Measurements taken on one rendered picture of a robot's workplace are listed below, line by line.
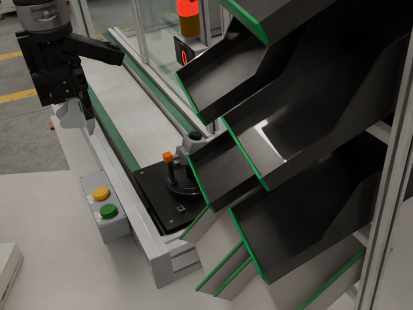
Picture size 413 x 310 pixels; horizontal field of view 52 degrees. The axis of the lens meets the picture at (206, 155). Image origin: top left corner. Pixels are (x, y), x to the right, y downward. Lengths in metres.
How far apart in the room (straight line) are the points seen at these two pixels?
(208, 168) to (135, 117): 0.76
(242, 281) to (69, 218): 0.60
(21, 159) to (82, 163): 1.78
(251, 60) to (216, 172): 0.20
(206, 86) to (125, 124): 0.83
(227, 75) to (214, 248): 0.36
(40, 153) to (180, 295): 2.31
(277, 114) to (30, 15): 0.39
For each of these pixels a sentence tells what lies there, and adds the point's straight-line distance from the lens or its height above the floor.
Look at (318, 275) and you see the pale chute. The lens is 0.68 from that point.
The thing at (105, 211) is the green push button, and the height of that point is 0.97.
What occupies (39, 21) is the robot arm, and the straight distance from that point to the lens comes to 0.70.
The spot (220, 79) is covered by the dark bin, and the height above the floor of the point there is 1.37.
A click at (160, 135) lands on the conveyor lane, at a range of 1.33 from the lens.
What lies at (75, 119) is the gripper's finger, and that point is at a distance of 0.79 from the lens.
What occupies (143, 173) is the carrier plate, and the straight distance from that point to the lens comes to 1.11.
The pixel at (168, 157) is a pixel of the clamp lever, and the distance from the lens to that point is 0.97.
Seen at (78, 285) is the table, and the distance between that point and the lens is 1.05.
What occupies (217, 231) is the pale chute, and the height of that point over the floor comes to 1.04.
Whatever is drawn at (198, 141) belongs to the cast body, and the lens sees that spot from 0.97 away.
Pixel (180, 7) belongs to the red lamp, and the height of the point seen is 1.33.
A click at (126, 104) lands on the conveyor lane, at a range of 1.53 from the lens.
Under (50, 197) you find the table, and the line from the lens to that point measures 1.31.
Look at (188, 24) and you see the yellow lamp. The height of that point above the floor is 1.29.
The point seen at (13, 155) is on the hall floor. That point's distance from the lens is 3.22.
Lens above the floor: 1.65
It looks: 37 degrees down
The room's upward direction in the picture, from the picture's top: 6 degrees counter-clockwise
